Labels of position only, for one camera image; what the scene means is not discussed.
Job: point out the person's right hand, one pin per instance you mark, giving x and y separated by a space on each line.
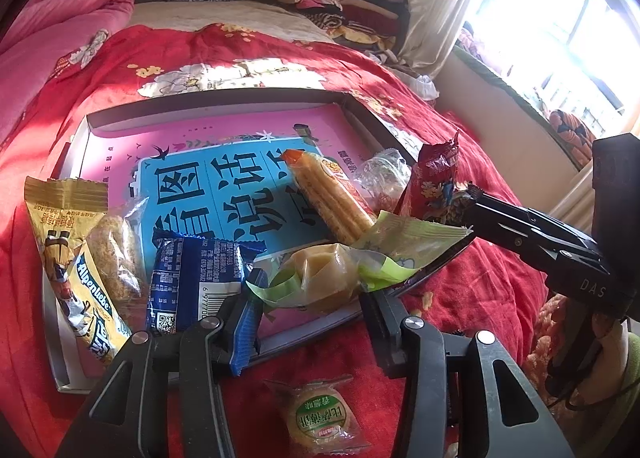
612 348

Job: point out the window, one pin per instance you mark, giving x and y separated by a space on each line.
550 22

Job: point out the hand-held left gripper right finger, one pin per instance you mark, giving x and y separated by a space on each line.
382 333

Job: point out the blue biscuit packet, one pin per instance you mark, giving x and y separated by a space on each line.
195 278

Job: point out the green windowsill cloth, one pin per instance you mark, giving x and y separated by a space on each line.
500 82

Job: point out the clear snack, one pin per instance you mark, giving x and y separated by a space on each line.
385 177

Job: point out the yellow candy packet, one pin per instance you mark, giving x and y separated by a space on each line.
70 258

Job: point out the grey cardboard box lid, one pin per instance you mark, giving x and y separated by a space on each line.
150 110

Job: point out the red snack packet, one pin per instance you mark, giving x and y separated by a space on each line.
430 177

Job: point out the round green label cake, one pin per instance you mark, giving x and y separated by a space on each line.
320 420

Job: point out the pink book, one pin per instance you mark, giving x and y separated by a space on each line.
200 137

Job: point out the orange rice cracker packet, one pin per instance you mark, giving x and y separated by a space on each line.
330 198

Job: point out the beige curtain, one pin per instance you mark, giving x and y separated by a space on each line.
435 2

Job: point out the green pastry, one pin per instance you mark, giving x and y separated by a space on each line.
325 278

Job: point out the clear bagged floss cake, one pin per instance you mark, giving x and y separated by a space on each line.
120 253

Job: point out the red floral blanket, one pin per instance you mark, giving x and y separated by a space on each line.
475 288

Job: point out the patterned cushion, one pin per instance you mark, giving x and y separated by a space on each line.
572 135

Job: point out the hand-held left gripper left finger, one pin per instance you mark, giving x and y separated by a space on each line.
247 333

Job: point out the pink quilt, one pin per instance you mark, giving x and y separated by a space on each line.
45 47

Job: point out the person's right forearm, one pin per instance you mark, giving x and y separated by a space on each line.
634 363

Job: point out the beige bed sheet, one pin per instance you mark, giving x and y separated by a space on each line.
240 20

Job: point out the white plastic bag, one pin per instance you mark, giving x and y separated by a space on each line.
415 82

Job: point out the pile of folded clothes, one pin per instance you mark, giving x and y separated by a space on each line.
345 7

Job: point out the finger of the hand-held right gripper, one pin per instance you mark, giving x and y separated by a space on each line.
530 220
540 258

